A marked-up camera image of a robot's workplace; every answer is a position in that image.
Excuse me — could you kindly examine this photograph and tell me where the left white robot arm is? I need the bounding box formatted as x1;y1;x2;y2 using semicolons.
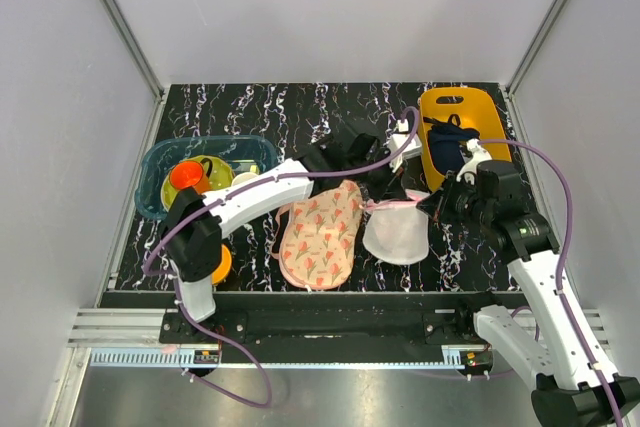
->
159;133;415;343

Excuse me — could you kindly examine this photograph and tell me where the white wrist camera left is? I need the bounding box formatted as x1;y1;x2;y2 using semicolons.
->
387;120;423;172

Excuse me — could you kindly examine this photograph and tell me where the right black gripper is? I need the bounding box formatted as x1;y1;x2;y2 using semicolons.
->
418;170;493;228

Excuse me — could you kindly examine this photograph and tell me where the white mesh laundry bag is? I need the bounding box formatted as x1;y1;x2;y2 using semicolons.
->
362;190;429;265

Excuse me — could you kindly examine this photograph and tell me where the navy blue bra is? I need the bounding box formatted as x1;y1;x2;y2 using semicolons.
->
423;114;480;175

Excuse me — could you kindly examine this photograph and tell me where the orange plastic cup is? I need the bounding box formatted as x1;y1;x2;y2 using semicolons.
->
169;160;210;194

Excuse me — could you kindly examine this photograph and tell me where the yellow plastic basket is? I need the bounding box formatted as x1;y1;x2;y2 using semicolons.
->
418;87;506;192

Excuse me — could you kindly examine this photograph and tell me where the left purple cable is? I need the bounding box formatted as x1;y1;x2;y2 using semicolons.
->
142;106;421;408

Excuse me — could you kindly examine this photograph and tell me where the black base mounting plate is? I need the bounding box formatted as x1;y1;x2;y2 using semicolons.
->
158;289;541;366

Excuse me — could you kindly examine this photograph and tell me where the purple cable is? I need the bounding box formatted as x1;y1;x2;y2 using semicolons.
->
142;106;421;408
409;137;626;427

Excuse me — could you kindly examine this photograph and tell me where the orange plastic bowl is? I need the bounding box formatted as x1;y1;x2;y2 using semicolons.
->
211;244;232;286

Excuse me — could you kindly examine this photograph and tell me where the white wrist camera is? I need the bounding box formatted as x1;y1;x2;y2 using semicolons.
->
387;120;423;172
456;139;492;185

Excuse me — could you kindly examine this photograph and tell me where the aluminium frame rail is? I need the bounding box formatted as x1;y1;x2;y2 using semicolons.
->
100;0;165;101

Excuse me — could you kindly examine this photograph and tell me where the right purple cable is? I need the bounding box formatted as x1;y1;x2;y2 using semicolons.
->
409;137;626;427

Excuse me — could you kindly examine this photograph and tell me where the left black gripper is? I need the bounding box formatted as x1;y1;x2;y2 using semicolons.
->
344;146;407;204

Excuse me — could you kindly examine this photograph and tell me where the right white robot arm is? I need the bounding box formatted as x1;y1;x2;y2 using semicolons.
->
418;160;639;426

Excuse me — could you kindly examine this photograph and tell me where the green dotted plate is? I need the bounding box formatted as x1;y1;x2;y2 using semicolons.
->
160;155;234;211

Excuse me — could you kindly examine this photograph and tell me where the teal transparent plastic bin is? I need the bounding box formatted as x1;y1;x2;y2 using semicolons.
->
135;135;278;221

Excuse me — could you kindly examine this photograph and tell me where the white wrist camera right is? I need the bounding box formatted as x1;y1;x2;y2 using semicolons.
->
456;139;492;185

